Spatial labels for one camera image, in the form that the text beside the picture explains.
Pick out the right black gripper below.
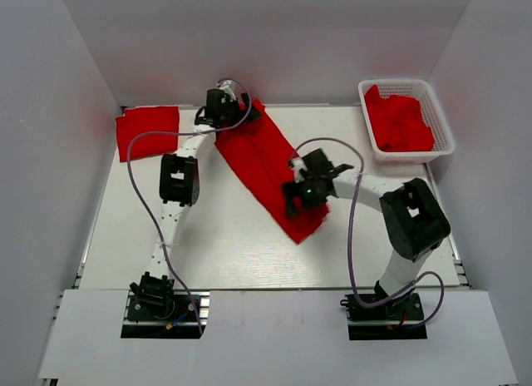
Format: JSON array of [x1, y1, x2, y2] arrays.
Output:
[[280, 176, 328, 220]]

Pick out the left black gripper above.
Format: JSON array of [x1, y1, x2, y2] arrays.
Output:
[[221, 93, 264, 128]]

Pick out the red t shirt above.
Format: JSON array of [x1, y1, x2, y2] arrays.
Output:
[[116, 106, 180, 162], [215, 99, 329, 244]]

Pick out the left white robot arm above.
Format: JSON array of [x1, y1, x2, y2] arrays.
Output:
[[147, 79, 259, 288]]

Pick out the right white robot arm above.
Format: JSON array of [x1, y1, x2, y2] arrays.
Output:
[[282, 149, 451, 319]]

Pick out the red t shirts in basket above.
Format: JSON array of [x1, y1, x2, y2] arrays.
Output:
[[364, 85, 435, 152]]

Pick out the folded red t shirt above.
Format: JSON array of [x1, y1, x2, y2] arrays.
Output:
[[116, 106, 180, 162]]

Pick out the white plastic basket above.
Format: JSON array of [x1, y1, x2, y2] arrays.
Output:
[[358, 78, 455, 164]]

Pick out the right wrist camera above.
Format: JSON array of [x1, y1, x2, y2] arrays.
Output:
[[288, 156, 307, 183]]

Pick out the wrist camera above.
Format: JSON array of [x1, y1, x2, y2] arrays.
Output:
[[217, 79, 237, 101], [288, 156, 307, 183]]

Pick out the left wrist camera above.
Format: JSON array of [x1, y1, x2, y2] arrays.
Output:
[[217, 79, 237, 101]]

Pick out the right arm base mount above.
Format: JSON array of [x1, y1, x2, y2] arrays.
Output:
[[340, 293, 427, 341]]

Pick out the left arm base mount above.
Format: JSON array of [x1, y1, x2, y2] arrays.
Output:
[[121, 272, 209, 339]]

